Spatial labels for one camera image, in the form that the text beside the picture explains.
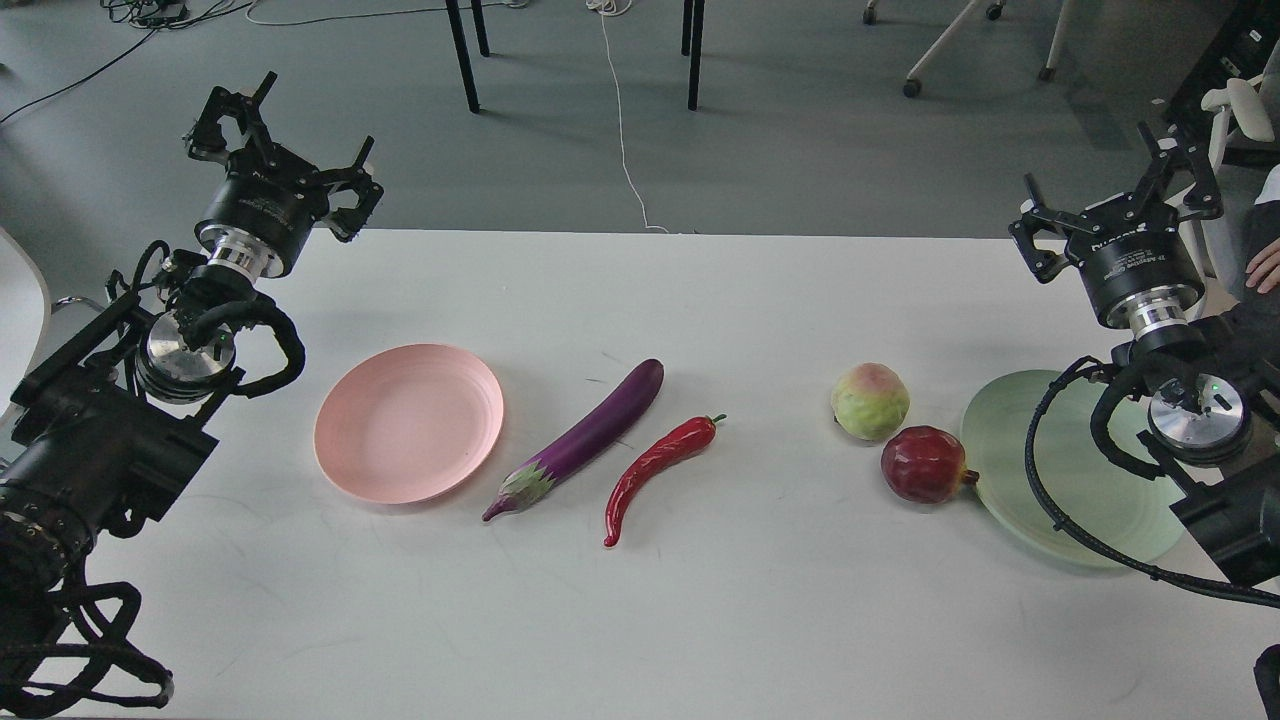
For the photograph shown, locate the pink plate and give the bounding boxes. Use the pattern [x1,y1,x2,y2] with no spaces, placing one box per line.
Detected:
[314,345,506,505]

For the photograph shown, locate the black floor cables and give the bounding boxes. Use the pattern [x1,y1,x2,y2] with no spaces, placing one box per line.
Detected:
[0,0,531,127]

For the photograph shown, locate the person hand at right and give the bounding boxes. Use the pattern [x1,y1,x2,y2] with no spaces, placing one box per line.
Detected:
[1244,238,1280,295]

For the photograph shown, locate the purple eggplant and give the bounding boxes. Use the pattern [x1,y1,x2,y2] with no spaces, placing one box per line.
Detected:
[483,357,666,521]

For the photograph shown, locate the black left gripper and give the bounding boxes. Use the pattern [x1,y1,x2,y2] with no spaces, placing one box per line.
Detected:
[184,70,385,281]

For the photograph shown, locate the black table leg left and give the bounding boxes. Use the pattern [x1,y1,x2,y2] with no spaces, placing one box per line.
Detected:
[444,0,492,114]

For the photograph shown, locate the white chair base with casters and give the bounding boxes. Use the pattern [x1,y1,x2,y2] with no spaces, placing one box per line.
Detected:
[861,0,1073,99]

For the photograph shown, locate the red pomegranate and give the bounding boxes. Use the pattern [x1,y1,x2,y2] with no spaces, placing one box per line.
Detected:
[879,425,980,505]

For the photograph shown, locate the black table leg right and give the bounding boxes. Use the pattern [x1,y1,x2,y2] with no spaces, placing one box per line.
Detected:
[680,0,707,111]

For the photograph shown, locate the light green plate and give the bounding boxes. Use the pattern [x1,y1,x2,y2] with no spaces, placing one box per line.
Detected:
[960,369,1187,570]

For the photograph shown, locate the red chili pepper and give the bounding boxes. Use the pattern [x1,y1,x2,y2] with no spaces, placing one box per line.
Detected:
[602,414,727,548]

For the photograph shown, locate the green pink peach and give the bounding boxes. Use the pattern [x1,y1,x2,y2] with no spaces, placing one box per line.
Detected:
[829,363,911,442]

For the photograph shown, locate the white office chair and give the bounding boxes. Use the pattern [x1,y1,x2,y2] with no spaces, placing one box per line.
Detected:
[1179,69,1277,299]

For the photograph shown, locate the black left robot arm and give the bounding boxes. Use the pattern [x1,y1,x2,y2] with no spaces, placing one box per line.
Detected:
[1,73,384,717]

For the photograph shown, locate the black table leg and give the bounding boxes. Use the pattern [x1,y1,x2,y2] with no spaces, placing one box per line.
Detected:
[444,0,492,114]
[680,0,707,111]

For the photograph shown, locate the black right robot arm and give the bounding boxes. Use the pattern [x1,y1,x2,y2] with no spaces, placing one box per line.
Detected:
[1009,123,1279,609]

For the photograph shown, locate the white floor cable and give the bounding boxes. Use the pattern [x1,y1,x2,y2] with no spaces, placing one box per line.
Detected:
[584,0,669,234]

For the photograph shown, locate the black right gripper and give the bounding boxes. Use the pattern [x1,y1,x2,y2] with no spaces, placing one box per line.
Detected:
[1009,122,1224,331]

